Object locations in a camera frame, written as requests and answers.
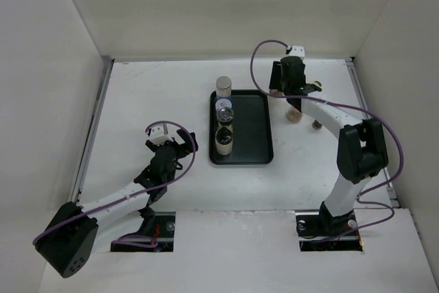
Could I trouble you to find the black rectangular tray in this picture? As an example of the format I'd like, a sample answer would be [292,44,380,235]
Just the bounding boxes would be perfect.
[209,89,274,165]

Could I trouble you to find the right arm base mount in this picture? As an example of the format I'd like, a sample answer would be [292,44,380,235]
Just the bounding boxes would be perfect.
[296,211,363,252]

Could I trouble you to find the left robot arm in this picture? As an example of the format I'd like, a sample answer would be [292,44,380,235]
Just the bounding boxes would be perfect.
[32,122,198,278]

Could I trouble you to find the tall jar white beads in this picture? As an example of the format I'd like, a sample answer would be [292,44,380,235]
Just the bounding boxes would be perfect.
[215,75,232,99]

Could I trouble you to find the pink lid glass jar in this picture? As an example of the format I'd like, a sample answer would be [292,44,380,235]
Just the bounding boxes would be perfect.
[285,106,302,124]

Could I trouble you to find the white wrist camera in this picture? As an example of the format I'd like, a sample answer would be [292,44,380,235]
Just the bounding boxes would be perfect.
[285,45,305,59]
[145,124,171,145]

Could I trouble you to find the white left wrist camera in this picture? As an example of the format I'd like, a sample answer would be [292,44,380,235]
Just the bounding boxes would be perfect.
[145,124,171,145]

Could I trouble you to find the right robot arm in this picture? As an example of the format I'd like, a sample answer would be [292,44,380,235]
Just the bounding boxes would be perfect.
[269,56,388,235]

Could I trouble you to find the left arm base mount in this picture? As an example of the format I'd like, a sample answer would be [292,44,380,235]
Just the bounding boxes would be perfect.
[110,207,176,253]

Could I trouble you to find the black lid white powder jar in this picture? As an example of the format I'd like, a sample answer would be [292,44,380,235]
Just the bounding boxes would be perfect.
[215,126,233,156]

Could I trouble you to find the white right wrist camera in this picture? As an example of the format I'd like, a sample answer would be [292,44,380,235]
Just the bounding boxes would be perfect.
[285,45,305,59]

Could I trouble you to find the dark brown spice bottle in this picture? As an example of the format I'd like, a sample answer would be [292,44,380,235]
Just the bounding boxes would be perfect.
[311,120,322,130]

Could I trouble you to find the black top grinder bottle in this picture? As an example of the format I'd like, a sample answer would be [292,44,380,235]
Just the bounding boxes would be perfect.
[216,107,234,127]

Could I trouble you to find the black knob lid spice jar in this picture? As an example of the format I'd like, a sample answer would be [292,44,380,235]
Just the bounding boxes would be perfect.
[269,89,284,97]

